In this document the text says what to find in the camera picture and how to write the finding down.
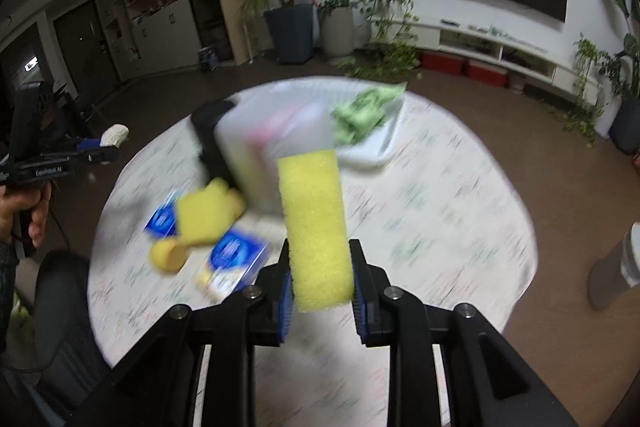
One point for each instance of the person's left hand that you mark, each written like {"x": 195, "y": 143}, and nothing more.
{"x": 37, "y": 202}

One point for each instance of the small plant in ribbed pot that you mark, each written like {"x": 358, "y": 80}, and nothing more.
{"x": 336, "y": 32}

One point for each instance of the green cloth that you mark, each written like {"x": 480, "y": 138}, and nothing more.
{"x": 360, "y": 117}

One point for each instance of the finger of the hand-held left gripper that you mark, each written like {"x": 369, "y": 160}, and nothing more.
{"x": 102, "y": 155}
{"x": 89, "y": 145}

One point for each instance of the large-leaf plant in dark pot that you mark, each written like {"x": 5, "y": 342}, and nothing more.
{"x": 627, "y": 122}

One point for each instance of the yellow egg-shaped sponge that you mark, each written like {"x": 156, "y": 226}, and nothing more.
{"x": 167, "y": 257}

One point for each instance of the red storage box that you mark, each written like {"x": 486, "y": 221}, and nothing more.
{"x": 486, "y": 73}
{"x": 440, "y": 63}

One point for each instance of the blue bag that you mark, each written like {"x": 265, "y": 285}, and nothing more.
{"x": 208, "y": 58}

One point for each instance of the translucent plastic box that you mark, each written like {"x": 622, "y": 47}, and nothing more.
{"x": 250, "y": 157}

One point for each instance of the dark grey chair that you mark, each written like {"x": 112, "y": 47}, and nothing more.
{"x": 65, "y": 332}

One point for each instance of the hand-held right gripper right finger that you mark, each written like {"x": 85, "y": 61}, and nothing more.
{"x": 359, "y": 312}

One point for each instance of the white wall cabinet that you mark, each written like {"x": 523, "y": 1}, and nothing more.
{"x": 160, "y": 32}

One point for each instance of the yellow rectangular sponge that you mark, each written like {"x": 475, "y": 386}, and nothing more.
{"x": 315, "y": 232}

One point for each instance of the cream knitted scrubber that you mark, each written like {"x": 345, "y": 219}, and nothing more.
{"x": 115, "y": 136}

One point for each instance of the flat yellow sponge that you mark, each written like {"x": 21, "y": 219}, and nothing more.
{"x": 205, "y": 217}

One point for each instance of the blue tissue packet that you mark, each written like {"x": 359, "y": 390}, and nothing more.
{"x": 235, "y": 252}
{"x": 160, "y": 219}

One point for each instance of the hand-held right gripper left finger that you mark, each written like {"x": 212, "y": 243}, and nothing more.
{"x": 284, "y": 307}

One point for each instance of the white television console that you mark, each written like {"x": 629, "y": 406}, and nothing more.
{"x": 525, "y": 43}

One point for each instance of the white plastic tray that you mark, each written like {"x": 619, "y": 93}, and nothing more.
{"x": 380, "y": 144}

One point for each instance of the black case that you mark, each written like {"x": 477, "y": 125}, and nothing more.
{"x": 207, "y": 132}

